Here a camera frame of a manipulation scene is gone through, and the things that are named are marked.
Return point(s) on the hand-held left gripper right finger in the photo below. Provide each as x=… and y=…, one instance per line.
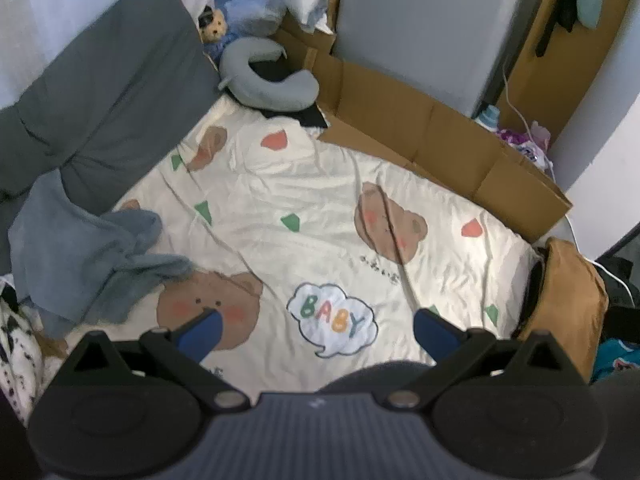
x=435, y=332

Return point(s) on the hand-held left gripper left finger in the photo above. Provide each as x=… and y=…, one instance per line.
x=202, y=335

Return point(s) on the brown t-shirt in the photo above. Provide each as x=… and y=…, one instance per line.
x=570, y=290

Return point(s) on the cream bear printed blanket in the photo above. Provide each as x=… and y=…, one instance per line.
x=300, y=240

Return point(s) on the light blue cloth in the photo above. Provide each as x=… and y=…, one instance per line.
x=65, y=245

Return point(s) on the teal printed jersey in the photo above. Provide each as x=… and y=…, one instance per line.
x=612, y=355

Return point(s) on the black white spotted cloth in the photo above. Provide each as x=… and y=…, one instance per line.
x=20, y=355

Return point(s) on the black jacket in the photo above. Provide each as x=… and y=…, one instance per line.
x=622, y=320

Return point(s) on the brown cardboard sheet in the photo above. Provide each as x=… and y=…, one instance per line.
x=450, y=135

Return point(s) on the purple white detergent bag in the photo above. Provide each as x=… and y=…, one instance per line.
x=520, y=145

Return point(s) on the blue capped bottle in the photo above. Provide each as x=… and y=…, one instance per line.
x=489, y=117

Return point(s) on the pink packet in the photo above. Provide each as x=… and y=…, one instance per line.
x=541, y=135

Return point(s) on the grey neck pillow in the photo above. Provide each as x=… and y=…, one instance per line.
x=280, y=95

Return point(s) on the dark grey pillow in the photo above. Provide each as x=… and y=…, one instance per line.
x=125, y=75

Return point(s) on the small cardboard box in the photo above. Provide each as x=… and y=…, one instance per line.
x=300, y=45

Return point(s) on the small teddy bear toy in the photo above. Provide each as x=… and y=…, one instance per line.
x=212, y=27

